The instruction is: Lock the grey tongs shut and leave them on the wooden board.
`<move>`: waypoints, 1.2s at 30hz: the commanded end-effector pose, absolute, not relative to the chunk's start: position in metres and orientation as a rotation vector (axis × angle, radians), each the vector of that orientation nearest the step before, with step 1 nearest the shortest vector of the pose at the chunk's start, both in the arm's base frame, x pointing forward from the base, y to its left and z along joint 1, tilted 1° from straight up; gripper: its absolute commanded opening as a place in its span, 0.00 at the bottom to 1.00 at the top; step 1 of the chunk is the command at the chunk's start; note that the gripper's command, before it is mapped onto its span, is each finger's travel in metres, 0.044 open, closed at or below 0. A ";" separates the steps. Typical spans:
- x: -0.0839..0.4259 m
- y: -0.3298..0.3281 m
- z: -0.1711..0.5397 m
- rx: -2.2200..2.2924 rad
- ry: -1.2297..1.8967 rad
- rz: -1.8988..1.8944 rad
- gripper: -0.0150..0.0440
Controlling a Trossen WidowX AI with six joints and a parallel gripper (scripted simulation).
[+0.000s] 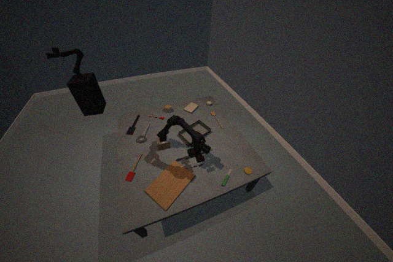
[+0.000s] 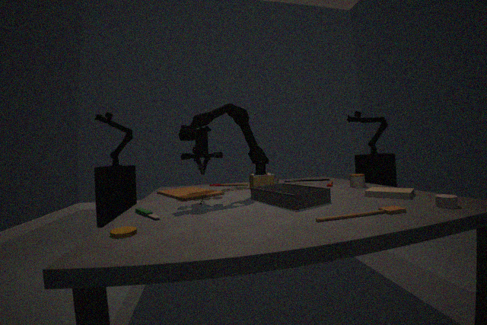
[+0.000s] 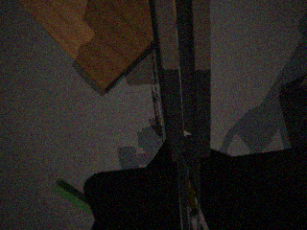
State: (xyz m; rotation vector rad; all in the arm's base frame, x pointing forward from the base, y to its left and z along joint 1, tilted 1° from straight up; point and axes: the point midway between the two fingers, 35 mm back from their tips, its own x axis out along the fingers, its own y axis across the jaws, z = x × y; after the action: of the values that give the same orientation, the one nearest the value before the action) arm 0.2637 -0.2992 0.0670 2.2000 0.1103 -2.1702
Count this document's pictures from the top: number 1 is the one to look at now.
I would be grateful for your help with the red spatula with wooden handle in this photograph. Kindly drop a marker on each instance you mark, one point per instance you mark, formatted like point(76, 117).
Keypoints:
point(130, 175)

